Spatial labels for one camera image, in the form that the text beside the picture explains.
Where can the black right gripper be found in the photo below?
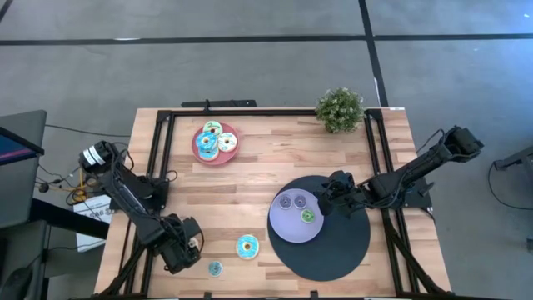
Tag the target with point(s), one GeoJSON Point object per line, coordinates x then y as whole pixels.
{"type": "Point", "coordinates": [350, 196]}

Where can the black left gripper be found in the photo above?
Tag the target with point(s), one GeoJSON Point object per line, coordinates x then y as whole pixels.
{"type": "Point", "coordinates": [172, 243]}

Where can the small green iced donut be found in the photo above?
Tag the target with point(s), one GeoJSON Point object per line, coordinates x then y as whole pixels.
{"type": "Point", "coordinates": [303, 212]}

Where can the small teal iced donut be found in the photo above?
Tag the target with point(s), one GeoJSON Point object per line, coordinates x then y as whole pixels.
{"type": "Point", "coordinates": [211, 265]}

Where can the large cream donut blue icing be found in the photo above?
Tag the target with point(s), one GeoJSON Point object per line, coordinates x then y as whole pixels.
{"type": "Point", "coordinates": [210, 157]}
{"type": "Point", "coordinates": [200, 137]}
{"type": "Point", "coordinates": [240, 241]}

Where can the large donut white blue icing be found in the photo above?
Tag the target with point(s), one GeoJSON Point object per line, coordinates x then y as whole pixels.
{"type": "Point", "coordinates": [222, 138]}

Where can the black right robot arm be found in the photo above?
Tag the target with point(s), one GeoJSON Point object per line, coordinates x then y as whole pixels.
{"type": "Point", "coordinates": [416, 166]}

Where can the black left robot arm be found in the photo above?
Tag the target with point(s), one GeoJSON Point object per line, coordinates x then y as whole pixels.
{"type": "Point", "coordinates": [125, 196]}

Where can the lavender plate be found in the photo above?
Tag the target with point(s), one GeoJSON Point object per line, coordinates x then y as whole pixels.
{"type": "Point", "coordinates": [291, 229]}

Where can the dark round placemat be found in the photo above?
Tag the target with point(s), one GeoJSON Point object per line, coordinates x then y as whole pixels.
{"type": "Point", "coordinates": [333, 254]}

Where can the potted green plant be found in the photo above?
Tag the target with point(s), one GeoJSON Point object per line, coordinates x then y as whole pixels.
{"type": "Point", "coordinates": [339, 110]}

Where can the white paper sheet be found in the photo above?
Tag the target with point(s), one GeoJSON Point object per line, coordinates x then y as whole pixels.
{"type": "Point", "coordinates": [85, 243]}

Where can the pink plate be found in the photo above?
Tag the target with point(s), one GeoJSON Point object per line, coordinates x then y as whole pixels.
{"type": "Point", "coordinates": [227, 159]}

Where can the white sticker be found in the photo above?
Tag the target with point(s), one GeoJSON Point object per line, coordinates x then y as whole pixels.
{"type": "Point", "coordinates": [397, 108]}

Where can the large pale green iced donut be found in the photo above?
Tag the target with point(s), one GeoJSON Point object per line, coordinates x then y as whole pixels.
{"type": "Point", "coordinates": [207, 126]}

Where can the black computer mouse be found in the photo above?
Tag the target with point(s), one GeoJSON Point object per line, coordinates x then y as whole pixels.
{"type": "Point", "coordinates": [16, 283]}

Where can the black stand leg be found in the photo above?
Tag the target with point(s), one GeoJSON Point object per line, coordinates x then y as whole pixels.
{"type": "Point", "coordinates": [516, 158]}

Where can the desk monitor blue screen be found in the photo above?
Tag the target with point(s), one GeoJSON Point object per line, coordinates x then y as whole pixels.
{"type": "Point", "coordinates": [12, 150]}

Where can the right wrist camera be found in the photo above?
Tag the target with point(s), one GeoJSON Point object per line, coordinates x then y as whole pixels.
{"type": "Point", "coordinates": [342, 178]}

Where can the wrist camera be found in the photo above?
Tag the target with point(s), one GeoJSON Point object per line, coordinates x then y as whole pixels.
{"type": "Point", "coordinates": [192, 231]}
{"type": "Point", "coordinates": [342, 178]}

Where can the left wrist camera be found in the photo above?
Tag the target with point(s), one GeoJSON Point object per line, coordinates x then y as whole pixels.
{"type": "Point", "coordinates": [192, 231]}

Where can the black bracket bar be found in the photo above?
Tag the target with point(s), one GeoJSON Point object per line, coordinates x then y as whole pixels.
{"type": "Point", "coordinates": [225, 103]}

